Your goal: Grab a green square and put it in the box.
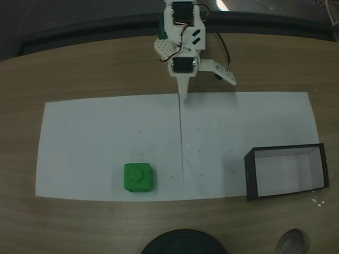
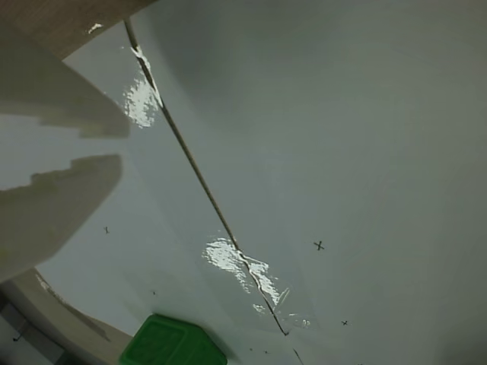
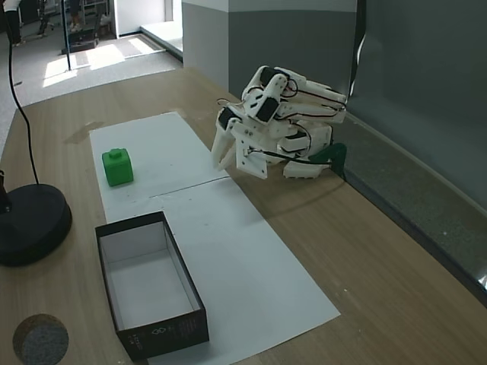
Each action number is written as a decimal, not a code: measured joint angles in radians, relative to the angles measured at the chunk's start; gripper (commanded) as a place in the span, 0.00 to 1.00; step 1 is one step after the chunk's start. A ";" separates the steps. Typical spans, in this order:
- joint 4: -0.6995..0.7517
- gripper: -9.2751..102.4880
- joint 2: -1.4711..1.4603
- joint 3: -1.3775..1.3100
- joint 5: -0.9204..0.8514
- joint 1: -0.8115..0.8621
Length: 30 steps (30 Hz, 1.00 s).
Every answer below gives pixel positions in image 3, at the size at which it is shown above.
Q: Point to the green cube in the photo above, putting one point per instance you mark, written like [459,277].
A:
[118,169]

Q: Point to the brown cardboard box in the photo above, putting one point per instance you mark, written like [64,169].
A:
[152,281]

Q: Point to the white paper sheet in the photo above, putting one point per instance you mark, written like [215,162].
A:
[160,152]
[247,266]

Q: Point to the green table clamp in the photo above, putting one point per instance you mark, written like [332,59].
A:
[331,154]

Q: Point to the black vertical pole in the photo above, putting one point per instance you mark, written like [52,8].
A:
[67,38]

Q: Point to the person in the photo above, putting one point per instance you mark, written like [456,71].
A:
[75,15]
[13,23]

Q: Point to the black round-base stand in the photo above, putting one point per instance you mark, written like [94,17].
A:
[30,220]

